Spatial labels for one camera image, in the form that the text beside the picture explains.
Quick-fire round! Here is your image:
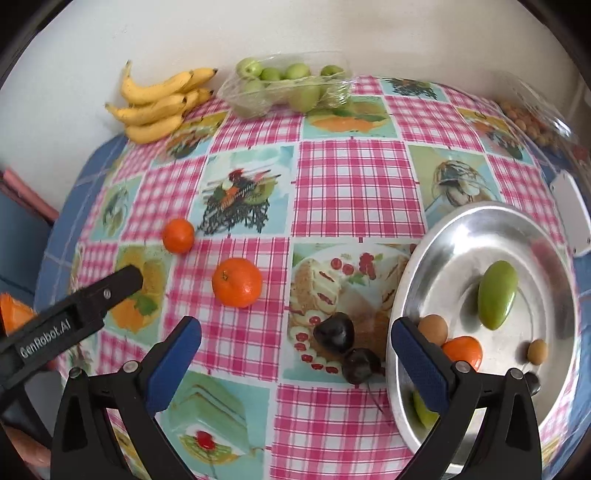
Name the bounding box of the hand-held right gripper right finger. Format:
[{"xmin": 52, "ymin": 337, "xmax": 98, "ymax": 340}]
[{"xmin": 390, "ymin": 318, "xmax": 543, "ymax": 480}]

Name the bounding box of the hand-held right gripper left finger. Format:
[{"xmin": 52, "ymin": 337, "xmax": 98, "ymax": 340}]
[{"xmin": 51, "ymin": 316, "xmax": 202, "ymax": 480}]

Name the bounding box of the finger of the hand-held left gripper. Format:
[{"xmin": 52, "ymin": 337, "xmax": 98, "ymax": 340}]
[{"xmin": 69, "ymin": 264, "xmax": 144, "ymax": 324}]

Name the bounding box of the orange tangerine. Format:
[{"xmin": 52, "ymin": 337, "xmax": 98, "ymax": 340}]
[
  {"xmin": 211, "ymin": 257, "xmax": 263, "ymax": 308},
  {"xmin": 441, "ymin": 336, "xmax": 484, "ymax": 373},
  {"xmin": 162, "ymin": 218, "xmax": 196, "ymax": 254}
]

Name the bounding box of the single green plum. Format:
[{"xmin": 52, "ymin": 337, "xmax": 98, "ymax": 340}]
[{"xmin": 412, "ymin": 390, "xmax": 440, "ymax": 429}]

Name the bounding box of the green mango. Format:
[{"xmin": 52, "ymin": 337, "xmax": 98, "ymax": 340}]
[{"xmin": 477, "ymin": 260, "xmax": 519, "ymax": 330}]

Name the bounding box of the small brown round fruit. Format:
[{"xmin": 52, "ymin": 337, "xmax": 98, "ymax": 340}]
[
  {"xmin": 418, "ymin": 314, "xmax": 449, "ymax": 346},
  {"xmin": 527, "ymin": 339, "xmax": 549, "ymax": 365}
]

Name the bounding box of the round metal bowl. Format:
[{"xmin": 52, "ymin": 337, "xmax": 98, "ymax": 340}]
[{"xmin": 385, "ymin": 201, "xmax": 579, "ymax": 468}]

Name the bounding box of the dark red plum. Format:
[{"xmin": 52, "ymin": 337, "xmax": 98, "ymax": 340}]
[
  {"xmin": 313, "ymin": 312, "xmax": 356, "ymax": 355},
  {"xmin": 341, "ymin": 348, "xmax": 386, "ymax": 414}
]

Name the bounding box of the pink wooden bar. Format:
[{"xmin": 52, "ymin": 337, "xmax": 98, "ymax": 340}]
[{"xmin": 0, "ymin": 169, "xmax": 61, "ymax": 223}]

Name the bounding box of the yellow banana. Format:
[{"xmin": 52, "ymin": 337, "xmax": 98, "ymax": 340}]
[
  {"xmin": 125, "ymin": 115, "xmax": 185, "ymax": 145},
  {"xmin": 184, "ymin": 67, "xmax": 219, "ymax": 93},
  {"xmin": 181, "ymin": 89, "xmax": 215, "ymax": 116},
  {"xmin": 120, "ymin": 60, "xmax": 193, "ymax": 105},
  {"xmin": 105, "ymin": 94, "xmax": 186, "ymax": 126}
]

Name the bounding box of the pink checkered printed tablecloth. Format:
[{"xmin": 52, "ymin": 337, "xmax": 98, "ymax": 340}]
[{"xmin": 34, "ymin": 75, "xmax": 591, "ymax": 480}]

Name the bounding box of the white plastic box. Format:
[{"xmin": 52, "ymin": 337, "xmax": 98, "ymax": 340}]
[{"xmin": 549, "ymin": 174, "xmax": 591, "ymax": 257}]

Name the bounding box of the clear plastic container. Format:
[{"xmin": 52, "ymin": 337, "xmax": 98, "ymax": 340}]
[{"xmin": 216, "ymin": 52, "xmax": 354, "ymax": 119}]

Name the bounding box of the plastic bag of small fruit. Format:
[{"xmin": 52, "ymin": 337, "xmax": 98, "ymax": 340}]
[{"xmin": 495, "ymin": 73, "xmax": 591, "ymax": 155}]

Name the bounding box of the pile of green plums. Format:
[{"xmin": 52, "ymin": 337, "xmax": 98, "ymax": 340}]
[{"xmin": 236, "ymin": 57, "xmax": 347, "ymax": 114}]

